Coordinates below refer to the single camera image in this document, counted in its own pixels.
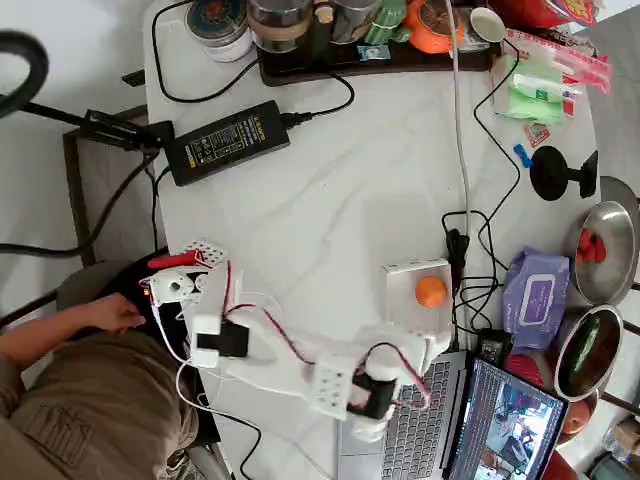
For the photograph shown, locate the white perforated plate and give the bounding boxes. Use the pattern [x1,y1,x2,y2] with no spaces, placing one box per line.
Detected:
[180,238,230,267]

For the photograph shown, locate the red clamp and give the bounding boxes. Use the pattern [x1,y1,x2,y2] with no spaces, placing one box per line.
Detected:
[147,249,202,272]

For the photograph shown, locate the grey chair back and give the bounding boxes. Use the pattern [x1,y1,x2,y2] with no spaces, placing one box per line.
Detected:
[598,174,640,217]

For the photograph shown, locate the red apple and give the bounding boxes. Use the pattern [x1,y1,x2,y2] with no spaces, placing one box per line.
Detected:
[563,399,592,434]

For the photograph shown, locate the glass jar with brown band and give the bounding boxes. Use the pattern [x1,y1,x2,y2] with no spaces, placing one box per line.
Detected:
[247,0,314,55]

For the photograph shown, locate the orange mandarin fruit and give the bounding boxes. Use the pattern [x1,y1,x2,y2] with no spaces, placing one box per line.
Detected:
[415,276,447,309]

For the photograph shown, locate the white ceramic cup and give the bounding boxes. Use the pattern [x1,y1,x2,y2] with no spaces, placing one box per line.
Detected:
[469,6,508,44]

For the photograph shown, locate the tangled black cable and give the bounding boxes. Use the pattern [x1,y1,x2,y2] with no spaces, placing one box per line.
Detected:
[441,209,507,334]

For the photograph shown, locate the red mesh cloth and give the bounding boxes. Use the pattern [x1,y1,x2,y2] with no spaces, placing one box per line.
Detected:
[506,352,546,389]

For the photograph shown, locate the black adapter output cable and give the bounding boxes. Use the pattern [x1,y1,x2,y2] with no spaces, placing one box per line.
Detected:
[279,71,357,126]

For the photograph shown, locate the black power adapter brick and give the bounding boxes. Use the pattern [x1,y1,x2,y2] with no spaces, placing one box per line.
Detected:
[164,99,292,188]

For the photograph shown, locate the thin black cable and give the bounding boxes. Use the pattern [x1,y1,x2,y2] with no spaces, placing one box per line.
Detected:
[472,37,522,281]

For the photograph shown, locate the pink striped packet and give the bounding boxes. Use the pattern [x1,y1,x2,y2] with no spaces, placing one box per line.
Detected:
[504,27,614,96]

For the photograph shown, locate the dark red container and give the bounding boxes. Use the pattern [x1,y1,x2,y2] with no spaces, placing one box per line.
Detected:
[547,449,591,480]

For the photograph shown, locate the round patterned tin can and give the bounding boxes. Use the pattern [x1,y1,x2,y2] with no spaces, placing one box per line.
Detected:
[184,0,254,64]

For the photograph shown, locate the green cactus figurine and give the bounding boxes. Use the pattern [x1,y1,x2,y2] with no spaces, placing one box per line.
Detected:
[363,0,413,45]

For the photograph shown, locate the grey glass cup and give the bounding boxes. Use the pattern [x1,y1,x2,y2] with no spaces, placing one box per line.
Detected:
[329,0,379,45]

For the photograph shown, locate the red strawberries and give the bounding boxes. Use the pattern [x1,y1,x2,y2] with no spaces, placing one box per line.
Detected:
[577,227,607,265]

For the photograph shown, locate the black coiled cable bundle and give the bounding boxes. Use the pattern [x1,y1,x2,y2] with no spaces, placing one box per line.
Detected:
[445,228,472,294]

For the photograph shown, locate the wide steel bowl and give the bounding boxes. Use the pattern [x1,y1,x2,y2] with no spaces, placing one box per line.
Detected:
[569,200,637,306]

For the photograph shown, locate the thick black cable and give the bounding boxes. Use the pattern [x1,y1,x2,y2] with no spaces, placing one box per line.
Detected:
[0,152,159,260]

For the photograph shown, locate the deep steel bowl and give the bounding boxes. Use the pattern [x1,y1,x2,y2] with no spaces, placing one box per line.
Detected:
[553,304,625,402]

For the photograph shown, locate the small black laptop charger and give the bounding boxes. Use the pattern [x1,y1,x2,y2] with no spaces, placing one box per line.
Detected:
[477,327,512,362]

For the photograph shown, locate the green tissue pack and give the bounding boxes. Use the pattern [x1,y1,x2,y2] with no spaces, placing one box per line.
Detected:
[492,54,584,126]

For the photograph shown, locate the brown chair frame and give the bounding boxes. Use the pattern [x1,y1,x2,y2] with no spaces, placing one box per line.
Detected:
[62,104,169,269]

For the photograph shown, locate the green cucumber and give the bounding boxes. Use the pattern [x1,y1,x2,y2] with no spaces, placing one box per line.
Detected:
[558,314,602,387]

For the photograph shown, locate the white cardboard box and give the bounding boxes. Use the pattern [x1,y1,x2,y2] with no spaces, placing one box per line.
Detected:
[382,257,456,354]

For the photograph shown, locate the orange persimmon teapot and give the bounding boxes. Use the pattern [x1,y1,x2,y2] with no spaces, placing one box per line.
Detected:
[403,0,467,54]

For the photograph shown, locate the small red sachet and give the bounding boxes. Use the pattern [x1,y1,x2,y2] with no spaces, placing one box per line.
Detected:
[523,122,552,149]

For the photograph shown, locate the white tube green label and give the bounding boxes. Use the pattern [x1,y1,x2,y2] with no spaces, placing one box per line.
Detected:
[511,73,584,100]

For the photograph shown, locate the silver laptop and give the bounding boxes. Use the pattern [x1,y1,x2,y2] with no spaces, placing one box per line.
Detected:
[337,349,571,480]

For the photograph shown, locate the dark wooden tray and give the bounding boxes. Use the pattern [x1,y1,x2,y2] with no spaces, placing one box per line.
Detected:
[257,40,495,88]

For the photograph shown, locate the wet wipes soft pack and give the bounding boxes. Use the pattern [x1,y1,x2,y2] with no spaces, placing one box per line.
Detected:
[501,248,572,351]

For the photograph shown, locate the grey chair seat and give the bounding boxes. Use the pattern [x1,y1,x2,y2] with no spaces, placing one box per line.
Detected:
[54,259,146,314]

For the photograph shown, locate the red plastic bag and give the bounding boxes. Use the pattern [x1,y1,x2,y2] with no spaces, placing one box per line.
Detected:
[492,0,599,29]

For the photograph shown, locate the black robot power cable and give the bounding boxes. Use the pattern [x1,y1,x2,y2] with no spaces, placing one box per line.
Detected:
[197,402,264,480]

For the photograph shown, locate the person's left hand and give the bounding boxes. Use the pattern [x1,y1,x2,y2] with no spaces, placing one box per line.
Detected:
[82,292,148,335]

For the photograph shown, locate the thin white cable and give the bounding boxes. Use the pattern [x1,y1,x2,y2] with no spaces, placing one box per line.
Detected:
[234,288,282,321]

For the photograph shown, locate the black gooseneck camera mount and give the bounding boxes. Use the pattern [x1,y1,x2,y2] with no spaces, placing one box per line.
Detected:
[0,30,175,154]

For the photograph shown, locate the person's torso khaki clothes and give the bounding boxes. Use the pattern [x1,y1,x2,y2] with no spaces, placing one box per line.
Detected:
[0,330,201,480]

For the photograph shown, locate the black mains cable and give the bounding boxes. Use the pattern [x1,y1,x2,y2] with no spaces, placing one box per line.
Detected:
[151,0,262,105]

